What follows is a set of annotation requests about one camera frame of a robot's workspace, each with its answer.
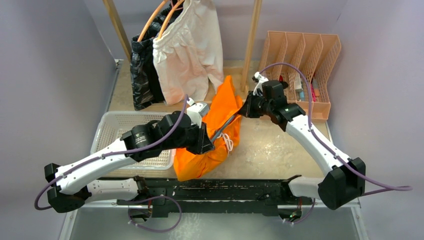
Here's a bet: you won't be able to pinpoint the orange hanger left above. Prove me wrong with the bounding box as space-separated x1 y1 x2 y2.
137 0 168 42

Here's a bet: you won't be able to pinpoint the wooden clothes rack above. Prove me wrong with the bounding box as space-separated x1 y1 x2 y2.
102 0 263 99

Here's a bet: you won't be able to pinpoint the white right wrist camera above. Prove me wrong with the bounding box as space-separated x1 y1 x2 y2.
252 71 269 96

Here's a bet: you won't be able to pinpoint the orange shorts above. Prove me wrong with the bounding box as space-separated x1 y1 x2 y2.
173 75 243 182

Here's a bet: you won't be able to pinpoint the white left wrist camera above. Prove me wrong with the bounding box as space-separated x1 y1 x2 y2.
186 102 210 128

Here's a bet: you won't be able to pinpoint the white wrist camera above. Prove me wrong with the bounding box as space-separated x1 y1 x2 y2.
186 102 210 128
252 71 269 96

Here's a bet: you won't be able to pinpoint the dark camouflage shorts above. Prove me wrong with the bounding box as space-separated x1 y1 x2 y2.
130 5 172 111

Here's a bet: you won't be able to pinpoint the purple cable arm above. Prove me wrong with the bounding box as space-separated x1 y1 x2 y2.
34 95 190 211
259 62 414 196

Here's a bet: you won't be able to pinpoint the white plastic basket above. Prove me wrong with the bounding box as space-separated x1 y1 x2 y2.
90 111 176 171

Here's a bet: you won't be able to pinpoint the grey-blue plastic hanger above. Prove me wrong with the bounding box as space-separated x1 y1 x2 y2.
211 113 238 143

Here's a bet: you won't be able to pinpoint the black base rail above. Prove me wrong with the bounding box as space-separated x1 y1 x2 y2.
116 178 312 219

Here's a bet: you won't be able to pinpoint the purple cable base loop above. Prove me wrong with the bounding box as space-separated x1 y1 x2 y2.
127 195 183 233

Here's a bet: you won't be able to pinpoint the orange hanger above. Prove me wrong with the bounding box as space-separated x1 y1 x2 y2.
157 0 184 40
137 0 168 42

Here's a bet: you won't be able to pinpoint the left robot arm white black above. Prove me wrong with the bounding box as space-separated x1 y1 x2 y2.
44 111 215 213

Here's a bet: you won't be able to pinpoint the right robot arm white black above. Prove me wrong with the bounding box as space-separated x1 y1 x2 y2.
238 80 366 210

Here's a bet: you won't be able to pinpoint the pink plastic file organizer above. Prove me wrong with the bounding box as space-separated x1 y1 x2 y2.
258 31 342 122

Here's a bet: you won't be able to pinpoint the orange hanger right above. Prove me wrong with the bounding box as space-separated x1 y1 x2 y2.
157 0 184 40

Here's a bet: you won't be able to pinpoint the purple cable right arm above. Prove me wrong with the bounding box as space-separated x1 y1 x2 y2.
259 62 414 196

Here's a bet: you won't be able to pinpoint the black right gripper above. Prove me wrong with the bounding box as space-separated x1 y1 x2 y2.
240 91 275 119

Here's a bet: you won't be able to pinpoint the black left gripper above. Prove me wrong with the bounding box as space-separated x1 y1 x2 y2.
162 121 216 157

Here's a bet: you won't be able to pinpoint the white shorts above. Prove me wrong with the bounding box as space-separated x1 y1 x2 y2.
152 0 224 105

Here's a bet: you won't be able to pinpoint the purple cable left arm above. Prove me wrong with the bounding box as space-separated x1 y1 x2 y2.
34 95 190 211

